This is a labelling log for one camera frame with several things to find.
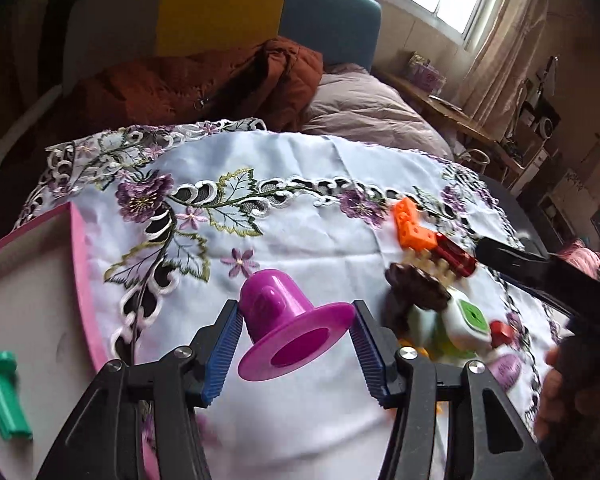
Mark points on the purple oval piece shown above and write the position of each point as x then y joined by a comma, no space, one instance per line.
505,372

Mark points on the person's right hand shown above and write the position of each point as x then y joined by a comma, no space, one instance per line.
557,395

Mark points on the pink tray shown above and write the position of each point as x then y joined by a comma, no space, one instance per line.
30,300

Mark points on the green ridged plastic toy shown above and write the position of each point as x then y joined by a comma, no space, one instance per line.
2,400

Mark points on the red building block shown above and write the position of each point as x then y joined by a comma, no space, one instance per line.
455,257

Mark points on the curled metal chair back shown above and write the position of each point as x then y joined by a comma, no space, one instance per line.
475,160

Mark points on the orange building block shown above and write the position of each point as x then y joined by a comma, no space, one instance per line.
410,230

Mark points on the purple patterned box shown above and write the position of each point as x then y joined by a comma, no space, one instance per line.
427,77

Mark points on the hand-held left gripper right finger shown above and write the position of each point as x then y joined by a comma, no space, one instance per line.
367,360

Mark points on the embroidered floral tablecloth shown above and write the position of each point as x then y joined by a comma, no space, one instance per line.
290,240

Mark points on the cluttered shelf unit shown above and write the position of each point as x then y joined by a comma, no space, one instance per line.
537,115

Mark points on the rust brown jacket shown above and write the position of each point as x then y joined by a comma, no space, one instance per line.
180,85

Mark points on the pink fluffy cloth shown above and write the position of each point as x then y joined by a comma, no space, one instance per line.
580,257

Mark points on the white cube with green face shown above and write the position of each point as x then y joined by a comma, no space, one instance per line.
467,317

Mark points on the small red block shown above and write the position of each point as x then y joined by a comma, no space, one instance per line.
502,334

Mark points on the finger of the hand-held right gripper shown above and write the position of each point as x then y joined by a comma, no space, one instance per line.
530,265

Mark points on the beige curtain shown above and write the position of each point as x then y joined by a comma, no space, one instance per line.
510,35

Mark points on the wooden side desk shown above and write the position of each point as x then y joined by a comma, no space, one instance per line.
455,117

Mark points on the magenta hat-shaped plastic toy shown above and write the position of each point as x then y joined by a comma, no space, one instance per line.
275,305

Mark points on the brown gear-shaped toy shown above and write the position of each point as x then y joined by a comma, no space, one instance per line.
420,290

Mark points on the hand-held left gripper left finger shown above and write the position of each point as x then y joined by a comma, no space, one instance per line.
222,355

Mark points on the pale green plastic toy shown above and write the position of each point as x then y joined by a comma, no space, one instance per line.
422,327

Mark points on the pinkish grey duvet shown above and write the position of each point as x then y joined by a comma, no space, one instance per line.
370,105

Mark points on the beige comb-shaped toy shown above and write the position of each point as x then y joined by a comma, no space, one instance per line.
430,265

